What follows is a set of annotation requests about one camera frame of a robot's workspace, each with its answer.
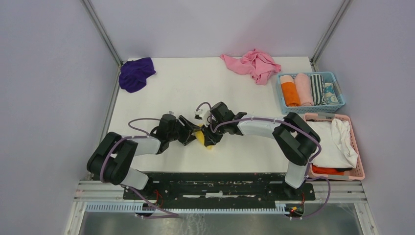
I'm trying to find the orange cloth in basket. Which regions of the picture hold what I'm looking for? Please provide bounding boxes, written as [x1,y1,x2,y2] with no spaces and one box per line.
[312,165,344,176]

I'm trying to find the purple towel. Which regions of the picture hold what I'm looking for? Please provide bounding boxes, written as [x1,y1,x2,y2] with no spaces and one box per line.
[118,57,156,93]

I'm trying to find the light pink rolled towel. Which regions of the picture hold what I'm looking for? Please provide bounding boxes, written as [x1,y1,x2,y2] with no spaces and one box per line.
[294,73,314,106]

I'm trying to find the purple cable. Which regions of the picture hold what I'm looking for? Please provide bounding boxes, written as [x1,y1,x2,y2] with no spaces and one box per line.
[196,102,331,220]
[99,118,180,219]

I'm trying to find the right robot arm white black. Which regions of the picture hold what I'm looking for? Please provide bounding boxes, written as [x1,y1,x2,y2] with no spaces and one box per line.
[194,102,322,200]

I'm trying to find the aluminium frame rails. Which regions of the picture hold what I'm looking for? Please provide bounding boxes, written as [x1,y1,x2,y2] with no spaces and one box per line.
[64,181,379,235]

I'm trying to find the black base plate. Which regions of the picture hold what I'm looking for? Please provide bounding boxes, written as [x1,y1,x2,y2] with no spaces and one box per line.
[140,172,316,209]

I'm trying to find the teal patterned towel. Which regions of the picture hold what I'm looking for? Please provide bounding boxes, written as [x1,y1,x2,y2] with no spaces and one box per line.
[324,83,339,105]

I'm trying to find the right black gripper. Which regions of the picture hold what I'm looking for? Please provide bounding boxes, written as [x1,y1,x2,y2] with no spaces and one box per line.
[200,119,227,147]

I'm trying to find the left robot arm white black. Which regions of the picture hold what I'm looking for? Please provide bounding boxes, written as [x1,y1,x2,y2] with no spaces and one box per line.
[86,113,201,199]

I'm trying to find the white cloth in basket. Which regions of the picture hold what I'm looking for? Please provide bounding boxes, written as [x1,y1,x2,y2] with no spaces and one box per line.
[306,118,358,168]

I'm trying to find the blue slotted cable duct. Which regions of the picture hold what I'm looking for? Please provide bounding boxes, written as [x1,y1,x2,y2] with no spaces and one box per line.
[85,202,289,215]

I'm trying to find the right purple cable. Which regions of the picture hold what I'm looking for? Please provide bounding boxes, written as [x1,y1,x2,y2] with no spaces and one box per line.
[196,102,331,220]

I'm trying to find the pink crumpled towel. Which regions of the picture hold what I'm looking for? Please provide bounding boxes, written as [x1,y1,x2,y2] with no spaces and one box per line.
[220,49,281,85]

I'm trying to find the orange rolled towel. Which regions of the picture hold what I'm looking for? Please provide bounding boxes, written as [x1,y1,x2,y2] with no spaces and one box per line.
[279,75,300,107]

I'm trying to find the green white striped towel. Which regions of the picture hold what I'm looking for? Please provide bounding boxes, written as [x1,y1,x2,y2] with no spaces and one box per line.
[310,74,327,106]

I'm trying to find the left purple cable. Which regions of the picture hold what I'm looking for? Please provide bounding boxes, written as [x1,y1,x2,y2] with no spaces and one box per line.
[99,118,180,219]

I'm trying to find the pink plastic basket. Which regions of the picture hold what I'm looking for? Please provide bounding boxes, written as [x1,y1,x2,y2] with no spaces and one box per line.
[303,113,365,181]

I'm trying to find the yellow towel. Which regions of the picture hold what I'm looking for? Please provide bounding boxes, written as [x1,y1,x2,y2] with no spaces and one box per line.
[194,130,213,150]

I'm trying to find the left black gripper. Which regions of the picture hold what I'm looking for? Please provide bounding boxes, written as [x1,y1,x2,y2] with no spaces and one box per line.
[167,115,201,146]

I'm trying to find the blue plastic basket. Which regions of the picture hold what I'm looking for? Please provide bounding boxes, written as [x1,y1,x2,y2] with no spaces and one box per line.
[276,71,346,114]

